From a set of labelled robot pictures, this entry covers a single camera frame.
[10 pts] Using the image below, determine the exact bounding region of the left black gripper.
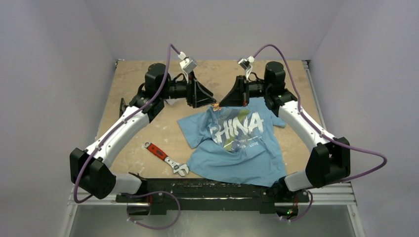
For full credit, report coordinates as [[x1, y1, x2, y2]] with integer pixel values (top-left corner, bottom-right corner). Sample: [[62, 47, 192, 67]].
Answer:
[[159, 70, 215, 108]]

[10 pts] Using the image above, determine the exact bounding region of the light blue printed t-shirt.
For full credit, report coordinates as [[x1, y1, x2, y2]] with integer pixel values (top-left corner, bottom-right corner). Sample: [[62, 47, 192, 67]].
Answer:
[[177, 98, 287, 187]]

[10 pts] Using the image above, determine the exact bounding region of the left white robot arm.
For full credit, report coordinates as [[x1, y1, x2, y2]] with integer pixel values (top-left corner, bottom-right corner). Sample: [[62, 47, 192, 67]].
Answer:
[[70, 58, 215, 202]]

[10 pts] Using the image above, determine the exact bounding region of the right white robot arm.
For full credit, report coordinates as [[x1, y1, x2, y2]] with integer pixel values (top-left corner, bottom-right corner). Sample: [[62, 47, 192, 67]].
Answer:
[[219, 59, 350, 201]]

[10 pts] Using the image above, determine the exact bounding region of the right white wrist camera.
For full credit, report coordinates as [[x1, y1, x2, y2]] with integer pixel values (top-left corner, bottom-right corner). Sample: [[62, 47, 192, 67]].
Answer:
[[237, 56, 254, 79]]

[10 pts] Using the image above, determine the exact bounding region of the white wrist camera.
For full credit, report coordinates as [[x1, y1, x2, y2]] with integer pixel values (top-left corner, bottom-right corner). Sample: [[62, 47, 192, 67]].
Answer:
[[237, 56, 254, 79], [178, 51, 198, 83]]

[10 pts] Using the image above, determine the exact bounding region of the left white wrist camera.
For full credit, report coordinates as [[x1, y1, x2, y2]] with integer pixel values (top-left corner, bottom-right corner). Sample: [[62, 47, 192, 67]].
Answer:
[[178, 51, 198, 83]]

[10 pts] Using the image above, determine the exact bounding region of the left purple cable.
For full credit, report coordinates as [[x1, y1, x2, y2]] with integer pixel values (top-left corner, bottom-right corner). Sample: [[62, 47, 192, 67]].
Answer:
[[73, 43, 189, 230]]

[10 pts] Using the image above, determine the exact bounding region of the purple cable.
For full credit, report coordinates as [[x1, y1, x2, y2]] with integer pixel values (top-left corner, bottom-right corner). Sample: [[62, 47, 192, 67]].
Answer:
[[73, 43, 189, 230], [252, 44, 388, 222]]

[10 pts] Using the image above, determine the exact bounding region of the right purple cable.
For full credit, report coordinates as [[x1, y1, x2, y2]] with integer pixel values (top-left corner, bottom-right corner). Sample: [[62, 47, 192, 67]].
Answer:
[[252, 44, 388, 222]]

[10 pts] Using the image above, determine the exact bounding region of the red handled adjustable wrench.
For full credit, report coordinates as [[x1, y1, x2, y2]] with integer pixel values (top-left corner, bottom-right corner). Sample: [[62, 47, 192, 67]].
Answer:
[[143, 142, 189, 177]]

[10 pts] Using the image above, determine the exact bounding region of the black frame stand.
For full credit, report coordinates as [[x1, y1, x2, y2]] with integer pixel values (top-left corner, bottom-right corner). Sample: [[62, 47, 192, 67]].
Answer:
[[119, 98, 128, 117]]

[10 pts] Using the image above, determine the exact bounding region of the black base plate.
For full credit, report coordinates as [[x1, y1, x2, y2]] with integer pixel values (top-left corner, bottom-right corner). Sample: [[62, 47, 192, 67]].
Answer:
[[108, 178, 313, 219]]

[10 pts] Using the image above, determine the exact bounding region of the aluminium rail frame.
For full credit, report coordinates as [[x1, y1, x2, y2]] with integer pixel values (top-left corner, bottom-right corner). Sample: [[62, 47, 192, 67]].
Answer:
[[59, 60, 366, 237]]

